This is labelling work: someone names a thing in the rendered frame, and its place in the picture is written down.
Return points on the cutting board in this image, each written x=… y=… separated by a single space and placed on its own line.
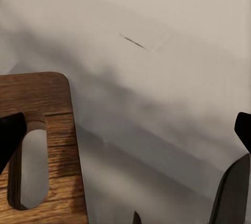
x=45 y=97

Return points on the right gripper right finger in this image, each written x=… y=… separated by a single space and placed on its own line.
x=243 y=129

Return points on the parer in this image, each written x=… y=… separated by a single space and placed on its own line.
x=234 y=198

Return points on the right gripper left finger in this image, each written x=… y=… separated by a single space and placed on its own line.
x=12 y=130

